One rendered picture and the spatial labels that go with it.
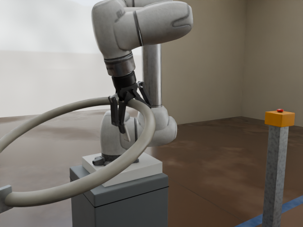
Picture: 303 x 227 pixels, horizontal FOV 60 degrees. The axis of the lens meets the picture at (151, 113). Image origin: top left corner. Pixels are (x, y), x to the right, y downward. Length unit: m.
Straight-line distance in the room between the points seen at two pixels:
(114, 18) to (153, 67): 0.58
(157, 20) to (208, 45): 6.46
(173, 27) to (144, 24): 0.08
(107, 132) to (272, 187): 1.10
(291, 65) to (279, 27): 1.04
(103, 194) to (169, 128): 0.44
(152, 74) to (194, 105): 5.66
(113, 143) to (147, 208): 0.36
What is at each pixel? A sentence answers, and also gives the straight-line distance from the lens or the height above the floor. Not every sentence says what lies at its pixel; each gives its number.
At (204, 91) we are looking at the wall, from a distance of 7.13.
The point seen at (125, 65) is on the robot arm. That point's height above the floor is 1.34.
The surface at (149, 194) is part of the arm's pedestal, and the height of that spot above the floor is 0.73.
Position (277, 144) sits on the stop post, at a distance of 1.77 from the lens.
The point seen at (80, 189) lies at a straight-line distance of 0.57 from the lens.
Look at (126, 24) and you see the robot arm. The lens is 0.76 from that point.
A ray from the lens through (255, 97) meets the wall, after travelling 7.95.
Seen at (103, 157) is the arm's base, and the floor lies 0.89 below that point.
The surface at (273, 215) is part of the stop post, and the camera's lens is 1.94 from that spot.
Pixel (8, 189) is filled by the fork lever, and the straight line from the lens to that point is 0.64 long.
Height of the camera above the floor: 1.33
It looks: 9 degrees down
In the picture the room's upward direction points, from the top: straight up
